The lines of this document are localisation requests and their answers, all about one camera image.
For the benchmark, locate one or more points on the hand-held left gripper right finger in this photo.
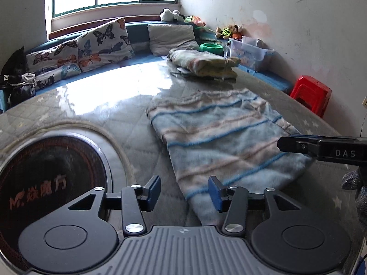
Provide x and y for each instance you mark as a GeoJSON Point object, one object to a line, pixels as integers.
{"type": "Point", "coordinates": [215, 193]}

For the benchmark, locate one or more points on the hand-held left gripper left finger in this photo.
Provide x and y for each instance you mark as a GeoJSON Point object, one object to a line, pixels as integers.
{"type": "Point", "coordinates": [154, 190]}

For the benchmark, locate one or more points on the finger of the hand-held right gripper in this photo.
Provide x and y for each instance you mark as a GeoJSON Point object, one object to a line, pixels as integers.
{"type": "Point", "coordinates": [295, 146]}
{"type": "Point", "coordinates": [309, 135]}

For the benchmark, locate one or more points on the blue beige striped towel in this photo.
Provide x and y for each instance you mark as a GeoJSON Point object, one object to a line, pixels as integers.
{"type": "Point", "coordinates": [218, 129]}

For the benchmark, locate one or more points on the black and white clothes pile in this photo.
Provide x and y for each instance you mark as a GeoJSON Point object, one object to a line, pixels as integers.
{"type": "Point", "coordinates": [20, 84]}

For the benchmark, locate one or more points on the person's right hand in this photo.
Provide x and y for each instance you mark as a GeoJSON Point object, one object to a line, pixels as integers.
{"type": "Point", "coordinates": [361, 189]}

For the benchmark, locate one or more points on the red plastic stool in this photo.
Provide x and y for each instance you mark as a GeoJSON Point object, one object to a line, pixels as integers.
{"type": "Point", "coordinates": [311, 91]}

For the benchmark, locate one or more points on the clear plastic storage box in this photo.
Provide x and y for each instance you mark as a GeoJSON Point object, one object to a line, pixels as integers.
{"type": "Point", "coordinates": [249, 54]}

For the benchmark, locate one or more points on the round built-in table cooktop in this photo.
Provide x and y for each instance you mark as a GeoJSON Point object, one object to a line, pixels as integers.
{"type": "Point", "coordinates": [57, 163]}

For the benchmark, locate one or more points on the folded beige and yellow blanket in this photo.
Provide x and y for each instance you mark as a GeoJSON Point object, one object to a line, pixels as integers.
{"type": "Point", "coordinates": [200, 61]}

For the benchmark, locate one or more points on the green bowl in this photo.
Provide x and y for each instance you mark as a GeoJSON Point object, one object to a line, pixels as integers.
{"type": "Point", "coordinates": [210, 47]}

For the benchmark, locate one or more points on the brown and green plush toy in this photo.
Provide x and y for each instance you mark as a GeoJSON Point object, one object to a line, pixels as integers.
{"type": "Point", "coordinates": [229, 31]}

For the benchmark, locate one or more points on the butterfly print cushion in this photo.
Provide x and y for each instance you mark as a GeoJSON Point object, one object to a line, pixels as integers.
{"type": "Point", "coordinates": [106, 44]}
{"type": "Point", "coordinates": [51, 56]}
{"type": "Point", "coordinates": [60, 76]}

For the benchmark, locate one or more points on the grey cushion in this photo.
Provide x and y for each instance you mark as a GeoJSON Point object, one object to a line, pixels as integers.
{"type": "Point", "coordinates": [172, 35]}

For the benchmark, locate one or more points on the orange and green plush toy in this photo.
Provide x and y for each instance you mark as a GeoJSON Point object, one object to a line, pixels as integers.
{"type": "Point", "coordinates": [195, 20]}

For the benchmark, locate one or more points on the white plush toy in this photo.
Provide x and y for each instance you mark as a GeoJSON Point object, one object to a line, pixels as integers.
{"type": "Point", "coordinates": [170, 15]}

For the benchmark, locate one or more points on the black bag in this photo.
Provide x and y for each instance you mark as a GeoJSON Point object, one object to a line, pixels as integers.
{"type": "Point", "coordinates": [15, 63]}

